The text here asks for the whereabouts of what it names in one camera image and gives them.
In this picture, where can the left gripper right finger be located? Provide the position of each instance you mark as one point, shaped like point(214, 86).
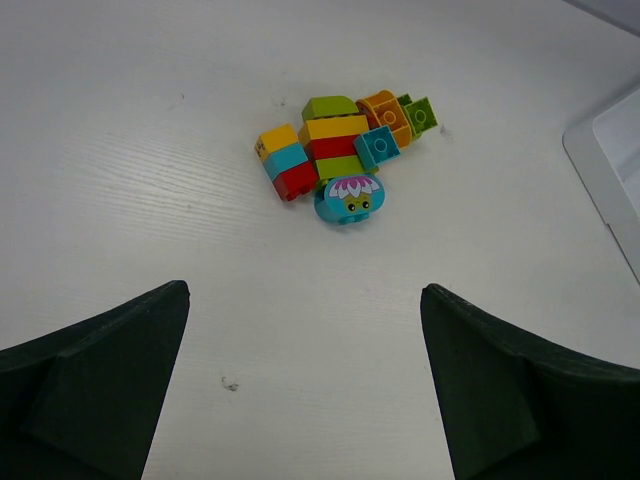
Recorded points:
point(517, 406)

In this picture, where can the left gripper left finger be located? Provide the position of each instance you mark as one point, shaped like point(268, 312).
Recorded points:
point(83, 402)

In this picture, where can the teal square brick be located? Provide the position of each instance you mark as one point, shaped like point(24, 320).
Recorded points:
point(376, 147)

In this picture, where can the green square brick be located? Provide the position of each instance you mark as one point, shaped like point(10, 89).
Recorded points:
point(419, 113)

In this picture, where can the yellow curved brick back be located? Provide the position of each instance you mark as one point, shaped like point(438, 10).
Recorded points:
point(384, 109)

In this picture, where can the teal flower face brick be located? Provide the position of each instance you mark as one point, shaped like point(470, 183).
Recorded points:
point(349, 199)

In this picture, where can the white compartment sorting tray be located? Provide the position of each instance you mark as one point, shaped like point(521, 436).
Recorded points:
point(603, 146)

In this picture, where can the long green brick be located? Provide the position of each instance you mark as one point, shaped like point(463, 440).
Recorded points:
point(329, 168)

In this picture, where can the small red brick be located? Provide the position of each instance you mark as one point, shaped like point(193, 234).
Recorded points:
point(296, 181)

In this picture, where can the small teal brick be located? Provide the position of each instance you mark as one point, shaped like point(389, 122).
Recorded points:
point(284, 159)

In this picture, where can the long red brick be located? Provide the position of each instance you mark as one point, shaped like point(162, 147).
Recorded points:
point(330, 147)

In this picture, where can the long yellow brick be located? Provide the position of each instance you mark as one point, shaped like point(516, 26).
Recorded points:
point(332, 127)

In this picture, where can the small yellow brick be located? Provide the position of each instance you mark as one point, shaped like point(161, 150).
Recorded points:
point(274, 140)

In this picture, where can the green curved brick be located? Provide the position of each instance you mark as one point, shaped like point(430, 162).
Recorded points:
point(328, 106)

